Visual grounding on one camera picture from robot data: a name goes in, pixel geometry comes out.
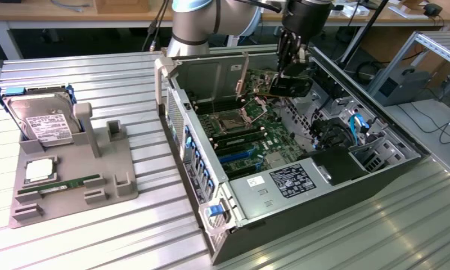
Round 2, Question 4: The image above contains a flat white box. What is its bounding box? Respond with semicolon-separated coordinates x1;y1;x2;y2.
387;4;430;20

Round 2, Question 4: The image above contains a blue expansion slot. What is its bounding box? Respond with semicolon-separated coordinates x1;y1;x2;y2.
217;150;251;164

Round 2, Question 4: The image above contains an aluminium profile frame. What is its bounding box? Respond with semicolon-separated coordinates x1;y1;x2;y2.
364;30;450;107

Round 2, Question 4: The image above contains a long wooden desk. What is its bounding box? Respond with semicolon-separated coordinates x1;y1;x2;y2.
0;0;450;29

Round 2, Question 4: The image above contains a black slanted pole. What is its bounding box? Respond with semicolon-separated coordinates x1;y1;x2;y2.
339;0;390;64

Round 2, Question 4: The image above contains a grey plastic parts rack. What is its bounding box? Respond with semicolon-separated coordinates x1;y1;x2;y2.
7;102;139;229

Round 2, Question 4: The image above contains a grey metal disk bay cage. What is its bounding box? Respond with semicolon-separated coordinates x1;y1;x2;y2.
279;84;347;136

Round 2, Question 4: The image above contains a silver chipset heatsink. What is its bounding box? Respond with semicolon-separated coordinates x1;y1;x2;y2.
263;153;289;167

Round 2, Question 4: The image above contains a silver CPU chip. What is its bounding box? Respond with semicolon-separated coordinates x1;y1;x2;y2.
25;160;57;181

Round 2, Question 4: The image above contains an open metal socket cover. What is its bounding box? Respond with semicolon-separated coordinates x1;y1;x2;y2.
239;97;277;124

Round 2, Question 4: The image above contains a blue SATA wire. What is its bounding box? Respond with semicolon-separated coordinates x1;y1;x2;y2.
347;111;368;147

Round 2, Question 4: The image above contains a green RAM stick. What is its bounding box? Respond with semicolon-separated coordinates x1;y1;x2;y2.
17;176;99;195

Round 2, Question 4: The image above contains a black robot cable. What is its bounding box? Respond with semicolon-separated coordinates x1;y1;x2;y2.
141;0;173;52

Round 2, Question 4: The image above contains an installed dark RAM stick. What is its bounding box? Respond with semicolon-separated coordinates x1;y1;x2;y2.
213;132;265;147

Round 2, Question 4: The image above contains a perforated metal disk bay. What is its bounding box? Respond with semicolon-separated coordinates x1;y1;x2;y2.
350;136;404;173

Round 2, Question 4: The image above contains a CPU socket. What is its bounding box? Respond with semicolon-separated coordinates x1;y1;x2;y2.
217;111;250;133

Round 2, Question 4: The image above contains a grey power supply unit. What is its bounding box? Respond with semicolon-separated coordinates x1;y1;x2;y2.
227;157;330;220

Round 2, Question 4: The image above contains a grey box with black handle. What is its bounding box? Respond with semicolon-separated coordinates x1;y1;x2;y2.
370;67;442;106

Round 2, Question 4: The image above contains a green motherboard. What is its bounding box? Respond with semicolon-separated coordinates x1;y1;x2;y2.
194;95;311;181

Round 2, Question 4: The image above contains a blue plastic disk caddy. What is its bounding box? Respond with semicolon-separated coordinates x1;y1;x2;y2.
0;83;79;136

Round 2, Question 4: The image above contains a silver hard disk with label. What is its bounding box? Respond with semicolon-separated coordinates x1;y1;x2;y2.
6;94;83;147

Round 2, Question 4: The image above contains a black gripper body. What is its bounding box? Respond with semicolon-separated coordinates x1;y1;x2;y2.
281;0;333;39

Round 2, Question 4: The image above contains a black plastic fan shroud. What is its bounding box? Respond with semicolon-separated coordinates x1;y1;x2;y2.
298;147;370;186

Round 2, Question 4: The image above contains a black expansion slot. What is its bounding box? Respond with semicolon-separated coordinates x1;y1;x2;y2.
227;164;263;178

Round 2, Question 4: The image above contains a small white box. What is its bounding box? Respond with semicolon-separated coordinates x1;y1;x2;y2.
341;5;370;16

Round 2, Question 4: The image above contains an open black PC case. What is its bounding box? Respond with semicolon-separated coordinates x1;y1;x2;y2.
155;46;431;266

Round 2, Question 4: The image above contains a green graphics card with bracket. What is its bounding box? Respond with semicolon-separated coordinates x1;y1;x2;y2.
234;51;315;101

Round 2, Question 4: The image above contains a grey-blue coiled cable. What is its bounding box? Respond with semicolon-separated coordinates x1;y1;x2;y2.
51;0;93;12

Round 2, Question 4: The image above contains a thin black cable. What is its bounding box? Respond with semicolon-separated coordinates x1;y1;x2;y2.
396;103;450;144

